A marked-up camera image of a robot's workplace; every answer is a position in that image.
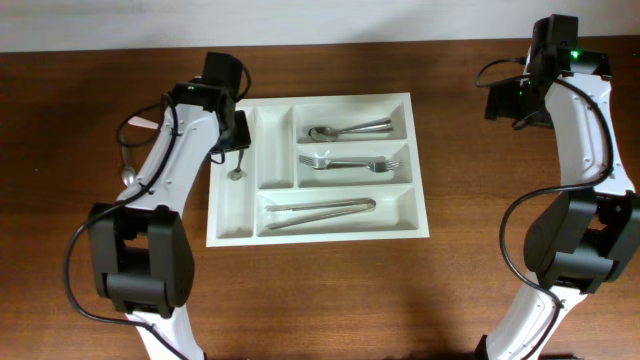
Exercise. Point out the large steel spoon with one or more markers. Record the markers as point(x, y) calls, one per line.
point(327, 134)
point(372, 123)

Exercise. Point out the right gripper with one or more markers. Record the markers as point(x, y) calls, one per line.
point(500, 102)

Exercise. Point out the steel fork pointing up-left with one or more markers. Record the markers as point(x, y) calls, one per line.
point(320, 163)

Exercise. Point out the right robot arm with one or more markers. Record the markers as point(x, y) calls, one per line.
point(590, 232)

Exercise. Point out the pink plastic knife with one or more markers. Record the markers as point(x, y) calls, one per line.
point(142, 123)

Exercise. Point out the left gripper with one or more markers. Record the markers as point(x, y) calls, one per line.
point(242, 137)

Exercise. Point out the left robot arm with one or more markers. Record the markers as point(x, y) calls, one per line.
point(141, 256)

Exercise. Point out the steel kitchen tongs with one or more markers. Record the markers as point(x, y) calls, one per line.
point(322, 211)

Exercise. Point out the white plastic cutlery tray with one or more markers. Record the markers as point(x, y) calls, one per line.
point(274, 176)

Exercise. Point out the small steel teaspoon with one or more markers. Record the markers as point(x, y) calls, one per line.
point(128, 173)
point(237, 173)

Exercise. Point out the steel fork pointing down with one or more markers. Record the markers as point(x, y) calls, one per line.
point(374, 166)

